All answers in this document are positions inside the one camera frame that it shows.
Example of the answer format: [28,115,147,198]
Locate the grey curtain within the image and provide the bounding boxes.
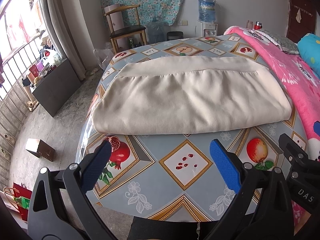
[37,0,87,81]

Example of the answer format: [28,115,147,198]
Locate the dark low cabinet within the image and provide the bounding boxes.
[31,58,82,118]

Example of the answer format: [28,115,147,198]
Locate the wooden chair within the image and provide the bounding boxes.
[104,4,148,55]

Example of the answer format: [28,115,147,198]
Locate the white cylindrical box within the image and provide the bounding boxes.
[104,3,125,30]

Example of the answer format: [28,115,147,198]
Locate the white water dispenser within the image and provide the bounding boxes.
[196,21,218,37]

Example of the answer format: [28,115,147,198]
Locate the teal pillow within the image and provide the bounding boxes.
[297,33,320,78]

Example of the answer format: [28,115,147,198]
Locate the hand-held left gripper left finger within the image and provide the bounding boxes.
[27,140,113,240]

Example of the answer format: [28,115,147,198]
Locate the clear plastic bag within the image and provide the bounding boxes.
[94,47,115,70]

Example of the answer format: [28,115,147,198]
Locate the red paper bag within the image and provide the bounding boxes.
[4,182,33,222]

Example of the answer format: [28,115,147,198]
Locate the red hanging clothes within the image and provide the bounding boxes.
[6,15,33,43]

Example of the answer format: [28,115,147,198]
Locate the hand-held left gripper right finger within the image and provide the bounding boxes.
[209,139,294,240]

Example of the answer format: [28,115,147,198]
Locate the blue water cooler bottle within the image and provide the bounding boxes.
[198,0,217,23]

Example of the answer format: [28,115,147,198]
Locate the small brown cardboard box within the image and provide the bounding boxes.
[26,138,56,162]

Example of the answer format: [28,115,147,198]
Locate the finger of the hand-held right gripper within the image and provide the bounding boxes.
[279,133,320,173]

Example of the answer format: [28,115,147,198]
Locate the metal window railing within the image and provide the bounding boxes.
[0,32,48,171]

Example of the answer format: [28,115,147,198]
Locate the black trash bin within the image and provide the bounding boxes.
[167,31,183,41]

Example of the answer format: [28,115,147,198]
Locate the cream zip jacket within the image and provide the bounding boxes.
[90,56,293,135]

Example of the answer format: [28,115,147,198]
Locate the brown wooden door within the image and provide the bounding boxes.
[286,0,320,43]

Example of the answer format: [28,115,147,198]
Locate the grey lace cushion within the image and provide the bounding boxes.
[257,29,300,55]

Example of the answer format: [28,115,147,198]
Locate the pink floral blanket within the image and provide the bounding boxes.
[224,25,320,233]

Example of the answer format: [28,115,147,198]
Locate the white plastic bag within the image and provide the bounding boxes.
[40,49,63,66]

